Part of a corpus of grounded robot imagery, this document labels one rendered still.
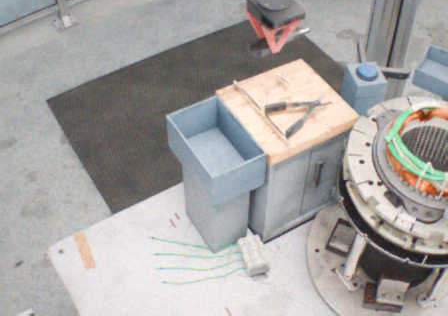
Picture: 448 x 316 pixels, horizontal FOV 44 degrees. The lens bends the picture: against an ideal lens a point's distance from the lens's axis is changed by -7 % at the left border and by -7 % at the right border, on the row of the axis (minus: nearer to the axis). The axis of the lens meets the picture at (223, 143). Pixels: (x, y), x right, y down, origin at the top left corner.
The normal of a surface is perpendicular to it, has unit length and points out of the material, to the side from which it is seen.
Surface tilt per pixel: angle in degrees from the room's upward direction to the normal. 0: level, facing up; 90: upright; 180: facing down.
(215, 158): 0
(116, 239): 0
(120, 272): 0
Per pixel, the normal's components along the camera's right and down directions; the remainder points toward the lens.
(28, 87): 0.00, -0.67
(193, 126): 0.51, 0.64
